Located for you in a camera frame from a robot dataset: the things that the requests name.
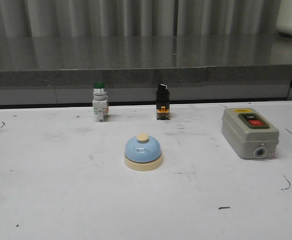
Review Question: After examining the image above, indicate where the black selector knob switch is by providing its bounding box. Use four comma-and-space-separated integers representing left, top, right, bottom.
156, 84, 170, 120

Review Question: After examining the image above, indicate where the grey on-off switch box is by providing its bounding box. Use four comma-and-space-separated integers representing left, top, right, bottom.
222, 108, 280, 159

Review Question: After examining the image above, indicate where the blue desk call bell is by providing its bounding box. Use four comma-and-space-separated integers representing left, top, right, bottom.
124, 133, 163, 172

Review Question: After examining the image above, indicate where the green push button switch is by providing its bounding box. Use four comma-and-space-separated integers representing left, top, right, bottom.
92, 82, 109, 122

